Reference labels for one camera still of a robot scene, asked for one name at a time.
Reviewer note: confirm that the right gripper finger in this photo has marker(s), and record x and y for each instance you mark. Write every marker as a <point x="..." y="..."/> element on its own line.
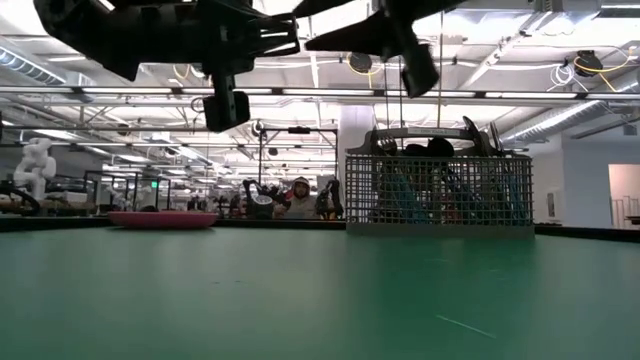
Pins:
<point x="320" y="6"/>
<point x="355" y="37"/>

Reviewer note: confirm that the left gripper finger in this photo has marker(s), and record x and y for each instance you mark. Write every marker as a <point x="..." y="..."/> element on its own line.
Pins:
<point x="280" y="49"/>
<point x="280" y="22"/>

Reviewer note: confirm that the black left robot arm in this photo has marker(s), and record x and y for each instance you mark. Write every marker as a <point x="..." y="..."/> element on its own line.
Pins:
<point x="90" y="35"/>

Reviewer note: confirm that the long LED light bar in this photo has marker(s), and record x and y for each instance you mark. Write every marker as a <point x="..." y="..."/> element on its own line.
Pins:
<point x="325" y="92"/>

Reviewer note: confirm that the person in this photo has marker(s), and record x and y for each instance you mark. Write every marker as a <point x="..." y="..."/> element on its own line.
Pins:
<point x="301" y="197"/>

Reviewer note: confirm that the grey plastic cutlery basket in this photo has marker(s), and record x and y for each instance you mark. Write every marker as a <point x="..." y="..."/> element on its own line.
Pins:
<point x="440" y="195"/>

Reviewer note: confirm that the pink round plate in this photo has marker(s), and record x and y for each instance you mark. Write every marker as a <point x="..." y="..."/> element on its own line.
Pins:
<point x="162" y="220"/>

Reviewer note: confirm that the green table mat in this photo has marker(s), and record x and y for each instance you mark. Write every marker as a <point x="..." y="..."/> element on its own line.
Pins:
<point x="300" y="300"/>

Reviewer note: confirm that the black metal frame rig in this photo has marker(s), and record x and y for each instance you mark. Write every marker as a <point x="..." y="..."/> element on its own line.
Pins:
<point x="299" y="130"/>

